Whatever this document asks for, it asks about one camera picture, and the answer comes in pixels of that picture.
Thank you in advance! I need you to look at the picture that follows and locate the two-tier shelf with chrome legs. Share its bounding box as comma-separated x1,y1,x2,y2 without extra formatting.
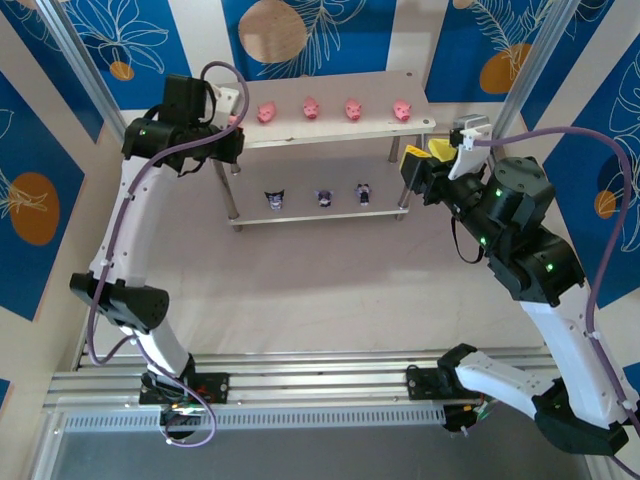
198,69,437,234

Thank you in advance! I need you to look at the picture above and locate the small controller board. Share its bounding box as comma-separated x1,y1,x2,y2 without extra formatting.
159,402,204,439
442,399,496,436

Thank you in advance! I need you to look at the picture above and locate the aluminium upright post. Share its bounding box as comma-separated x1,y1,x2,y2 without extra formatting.
487,0,591,151
34,0,141,159

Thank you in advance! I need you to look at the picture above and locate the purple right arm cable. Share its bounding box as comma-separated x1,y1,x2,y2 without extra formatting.
462,125,640,479

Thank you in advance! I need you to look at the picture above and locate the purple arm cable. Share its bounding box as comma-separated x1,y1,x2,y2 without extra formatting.
462,125,640,479
84,60,250,449

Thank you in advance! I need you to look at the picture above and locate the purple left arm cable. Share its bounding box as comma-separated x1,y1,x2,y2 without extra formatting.
84,60,250,449

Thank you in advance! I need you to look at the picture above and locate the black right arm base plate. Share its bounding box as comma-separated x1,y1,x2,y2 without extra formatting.
405,365,497,401

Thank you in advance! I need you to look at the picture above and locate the aluminium mounting rail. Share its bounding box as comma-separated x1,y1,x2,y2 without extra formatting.
47,349,586,416

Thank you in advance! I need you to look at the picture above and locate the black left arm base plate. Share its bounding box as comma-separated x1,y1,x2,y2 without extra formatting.
182,372,231,405

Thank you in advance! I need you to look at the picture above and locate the white perforated cable duct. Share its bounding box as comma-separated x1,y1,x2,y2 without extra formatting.
134,404,447,432

